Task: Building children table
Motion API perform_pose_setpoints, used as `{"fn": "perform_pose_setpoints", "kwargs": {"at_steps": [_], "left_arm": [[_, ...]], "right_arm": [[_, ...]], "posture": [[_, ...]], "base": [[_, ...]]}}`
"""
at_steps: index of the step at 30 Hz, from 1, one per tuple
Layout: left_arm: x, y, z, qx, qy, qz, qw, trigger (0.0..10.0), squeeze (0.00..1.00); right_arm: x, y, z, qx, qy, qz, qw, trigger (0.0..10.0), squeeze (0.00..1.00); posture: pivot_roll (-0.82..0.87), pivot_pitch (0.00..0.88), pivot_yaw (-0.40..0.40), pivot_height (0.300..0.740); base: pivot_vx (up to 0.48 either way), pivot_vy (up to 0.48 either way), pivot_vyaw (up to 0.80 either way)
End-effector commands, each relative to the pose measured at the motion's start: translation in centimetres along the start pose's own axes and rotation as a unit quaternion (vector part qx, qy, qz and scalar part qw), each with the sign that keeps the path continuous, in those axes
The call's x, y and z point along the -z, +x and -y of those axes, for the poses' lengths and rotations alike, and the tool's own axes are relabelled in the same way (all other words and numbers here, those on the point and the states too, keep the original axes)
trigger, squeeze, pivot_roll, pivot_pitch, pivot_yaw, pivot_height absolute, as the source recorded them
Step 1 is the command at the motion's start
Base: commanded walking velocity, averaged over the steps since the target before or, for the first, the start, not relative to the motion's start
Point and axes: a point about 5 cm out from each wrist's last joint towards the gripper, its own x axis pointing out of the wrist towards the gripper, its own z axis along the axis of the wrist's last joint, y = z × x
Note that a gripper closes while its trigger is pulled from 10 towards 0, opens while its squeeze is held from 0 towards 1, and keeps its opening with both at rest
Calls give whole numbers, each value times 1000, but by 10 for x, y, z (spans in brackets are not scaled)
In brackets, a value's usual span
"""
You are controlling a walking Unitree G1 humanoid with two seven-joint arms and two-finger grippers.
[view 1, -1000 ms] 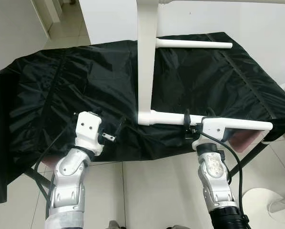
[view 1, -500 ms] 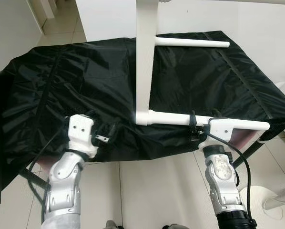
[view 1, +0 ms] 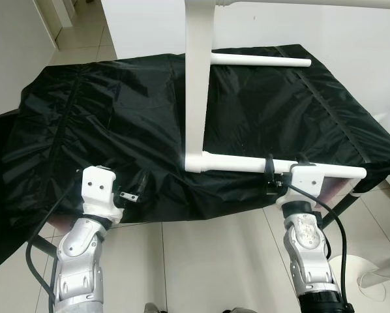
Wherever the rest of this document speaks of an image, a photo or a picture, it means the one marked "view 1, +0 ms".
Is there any white plastic table leg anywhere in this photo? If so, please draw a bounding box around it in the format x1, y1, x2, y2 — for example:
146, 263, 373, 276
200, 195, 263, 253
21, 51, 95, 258
215, 0, 390, 10
205, 151, 368, 182
211, 52, 312, 68

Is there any white plastic table top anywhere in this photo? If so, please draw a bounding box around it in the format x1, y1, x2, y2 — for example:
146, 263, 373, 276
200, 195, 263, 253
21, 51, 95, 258
183, 0, 218, 175

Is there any black metal table leg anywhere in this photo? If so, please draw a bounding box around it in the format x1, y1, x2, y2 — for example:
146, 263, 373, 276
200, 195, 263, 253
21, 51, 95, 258
31, 233, 60, 260
321, 191, 360, 230

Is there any black cloth table cover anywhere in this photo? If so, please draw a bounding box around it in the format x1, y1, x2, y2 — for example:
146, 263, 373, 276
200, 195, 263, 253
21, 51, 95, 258
0, 44, 390, 282

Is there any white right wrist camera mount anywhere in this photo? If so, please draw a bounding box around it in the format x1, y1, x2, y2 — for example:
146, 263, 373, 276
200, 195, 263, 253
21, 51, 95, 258
276, 164, 323, 207

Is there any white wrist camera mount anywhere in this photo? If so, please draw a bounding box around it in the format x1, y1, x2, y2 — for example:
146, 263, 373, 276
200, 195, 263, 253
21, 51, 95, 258
80, 166, 125, 226
276, 164, 323, 207

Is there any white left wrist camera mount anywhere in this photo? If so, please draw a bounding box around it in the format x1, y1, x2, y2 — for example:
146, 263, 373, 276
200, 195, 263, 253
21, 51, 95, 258
80, 166, 125, 226

